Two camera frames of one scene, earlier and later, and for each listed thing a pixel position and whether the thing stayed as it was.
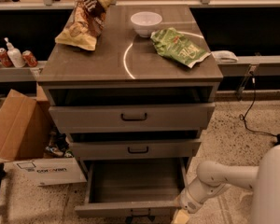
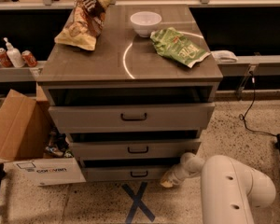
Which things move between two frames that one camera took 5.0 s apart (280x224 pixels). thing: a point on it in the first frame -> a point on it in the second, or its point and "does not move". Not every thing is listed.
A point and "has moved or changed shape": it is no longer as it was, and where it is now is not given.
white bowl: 145,22 does not move
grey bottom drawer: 136,189 has moved or changed shape
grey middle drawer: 138,148 does not move
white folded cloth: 224,56 does not move
